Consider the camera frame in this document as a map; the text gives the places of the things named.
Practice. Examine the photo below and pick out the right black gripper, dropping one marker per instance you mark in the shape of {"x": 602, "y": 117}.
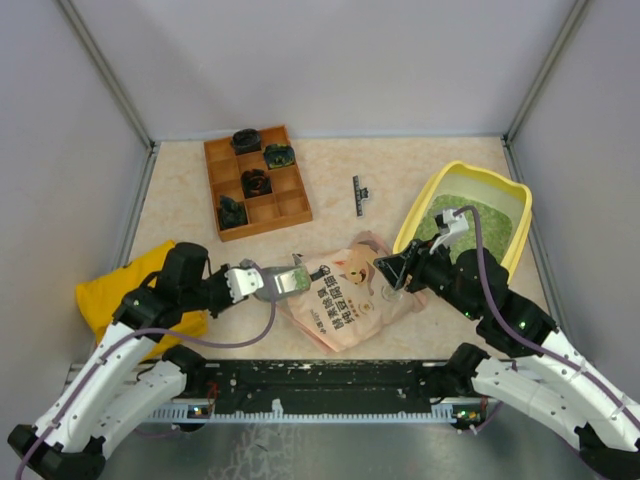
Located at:
{"x": 419, "y": 256}

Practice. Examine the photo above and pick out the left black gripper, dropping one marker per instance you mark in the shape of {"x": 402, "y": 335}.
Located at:
{"x": 220, "y": 273}

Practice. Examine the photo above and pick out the pink cat litter bag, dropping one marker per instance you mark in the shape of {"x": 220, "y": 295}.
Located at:
{"x": 349, "y": 300}

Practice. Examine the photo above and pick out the silver metal scoop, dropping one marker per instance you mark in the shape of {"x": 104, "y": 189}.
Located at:
{"x": 279, "y": 283}

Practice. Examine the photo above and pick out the black bag sealing clip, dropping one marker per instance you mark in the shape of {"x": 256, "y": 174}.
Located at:
{"x": 361, "y": 194}

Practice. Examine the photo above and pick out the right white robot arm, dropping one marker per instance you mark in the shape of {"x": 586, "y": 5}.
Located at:
{"x": 570, "y": 396}

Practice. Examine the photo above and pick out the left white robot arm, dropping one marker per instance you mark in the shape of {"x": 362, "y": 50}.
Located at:
{"x": 140, "y": 363}

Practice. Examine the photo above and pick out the green cat litter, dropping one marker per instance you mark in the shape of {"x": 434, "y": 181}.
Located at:
{"x": 496, "y": 226}

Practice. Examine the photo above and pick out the yellow litter box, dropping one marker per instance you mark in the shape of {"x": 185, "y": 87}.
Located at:
{"x": 483, "y": 185}

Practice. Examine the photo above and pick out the dark rolled item lower left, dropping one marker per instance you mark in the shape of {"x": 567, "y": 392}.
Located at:
{"x": 231, "y": 213}

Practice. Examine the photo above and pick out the wooden compartment tray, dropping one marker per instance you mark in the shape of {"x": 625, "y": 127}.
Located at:
{"x": 288, "y": 204}

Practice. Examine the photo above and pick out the black orange rolled item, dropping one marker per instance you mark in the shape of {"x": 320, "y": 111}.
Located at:
{"x": 255, "y": 182}

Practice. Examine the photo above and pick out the yellow cloth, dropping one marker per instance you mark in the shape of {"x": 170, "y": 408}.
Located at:
{"x": 97, "y": 300}

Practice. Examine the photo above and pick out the black green rolled item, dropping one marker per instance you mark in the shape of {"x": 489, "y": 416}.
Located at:
{"x": 278, "y": 156}

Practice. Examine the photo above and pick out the black rolled item top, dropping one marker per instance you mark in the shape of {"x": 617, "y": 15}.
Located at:
{"x": 246, "y": 141}

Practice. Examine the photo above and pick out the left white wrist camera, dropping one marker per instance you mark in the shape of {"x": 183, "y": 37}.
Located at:
{"x": 243, "y": 281}

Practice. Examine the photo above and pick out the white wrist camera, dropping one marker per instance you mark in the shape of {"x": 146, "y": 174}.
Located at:
{"x": 452, "y": 225}
{"x": 243, "y": 281}

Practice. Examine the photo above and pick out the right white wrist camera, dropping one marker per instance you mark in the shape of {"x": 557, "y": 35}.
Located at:
{"x": 452, "y": 225}

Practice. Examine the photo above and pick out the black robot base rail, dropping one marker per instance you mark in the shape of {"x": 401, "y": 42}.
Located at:
{"x": 328, "y": 387}

